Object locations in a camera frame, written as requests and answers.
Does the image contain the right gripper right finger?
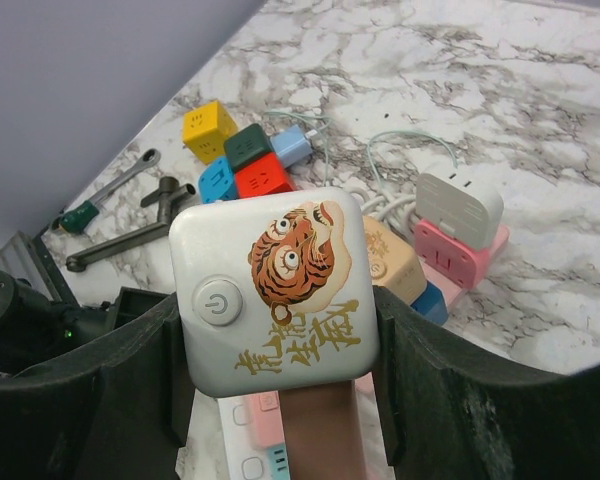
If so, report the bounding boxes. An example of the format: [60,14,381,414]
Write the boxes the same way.
[373,287,600,479]

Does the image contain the white power strip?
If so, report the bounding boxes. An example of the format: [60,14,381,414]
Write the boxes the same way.
[218,391,290,480]

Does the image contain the beige cube adapter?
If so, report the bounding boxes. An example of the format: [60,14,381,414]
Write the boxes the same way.
[363,216,427,305]

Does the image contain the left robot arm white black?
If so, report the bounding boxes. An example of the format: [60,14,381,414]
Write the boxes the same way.
[0,270,167,377]

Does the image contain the dark metal t-handle key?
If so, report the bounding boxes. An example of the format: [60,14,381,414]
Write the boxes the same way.
[65,176,196,273]

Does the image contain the dark green cube socket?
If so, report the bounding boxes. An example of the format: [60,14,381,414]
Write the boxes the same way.
[224,123,273,172]

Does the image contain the pink cube socket adapter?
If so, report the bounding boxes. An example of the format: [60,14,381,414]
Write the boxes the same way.
[244,381,375,479]

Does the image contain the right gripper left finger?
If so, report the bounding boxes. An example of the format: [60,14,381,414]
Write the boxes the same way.
[0,296,195,479]

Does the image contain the white tiger cube adapter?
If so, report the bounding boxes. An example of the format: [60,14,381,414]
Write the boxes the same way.
[168,187,380,398]

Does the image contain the ratchet wrench green handle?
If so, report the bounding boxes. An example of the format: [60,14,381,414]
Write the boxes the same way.
[49,148,161,235]

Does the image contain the pink flat adapter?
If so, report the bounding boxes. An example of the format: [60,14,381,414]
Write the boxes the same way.
[414,220,510,311]

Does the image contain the white coiled cable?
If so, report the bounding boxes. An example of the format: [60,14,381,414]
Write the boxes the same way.
[344,187,421,226]

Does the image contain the dark blue cube socket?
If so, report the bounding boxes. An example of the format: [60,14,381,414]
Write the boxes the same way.
[411,282,449,325]

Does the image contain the light blue usb charger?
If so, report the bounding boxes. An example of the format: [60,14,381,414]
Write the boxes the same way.
[270,124,313,168]

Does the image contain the yellow cube socket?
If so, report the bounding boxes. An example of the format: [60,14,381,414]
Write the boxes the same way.
[182,100,238,165]

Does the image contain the red cube socket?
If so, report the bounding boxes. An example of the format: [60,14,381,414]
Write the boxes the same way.
[235,153,296,199]

